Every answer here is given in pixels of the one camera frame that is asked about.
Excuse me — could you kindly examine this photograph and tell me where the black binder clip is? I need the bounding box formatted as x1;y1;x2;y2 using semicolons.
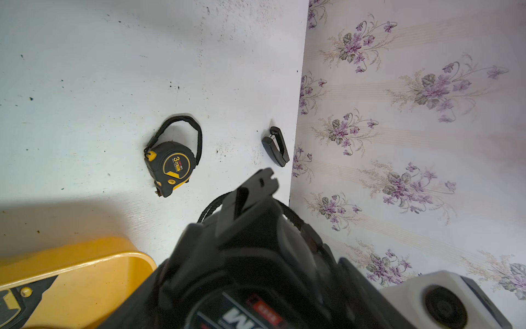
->
262;126;290;167

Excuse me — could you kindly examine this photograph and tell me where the yellow storage tray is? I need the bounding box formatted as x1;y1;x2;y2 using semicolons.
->
1;237;157;328

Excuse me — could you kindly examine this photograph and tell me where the large black tape measure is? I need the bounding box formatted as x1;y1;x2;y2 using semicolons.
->
102;195;410;328

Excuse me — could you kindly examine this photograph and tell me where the small yellow black tape measure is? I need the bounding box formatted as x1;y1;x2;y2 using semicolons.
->
144;115;203;198

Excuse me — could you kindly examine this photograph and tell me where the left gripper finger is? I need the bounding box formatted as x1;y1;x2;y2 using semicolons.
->
216;167;279;237

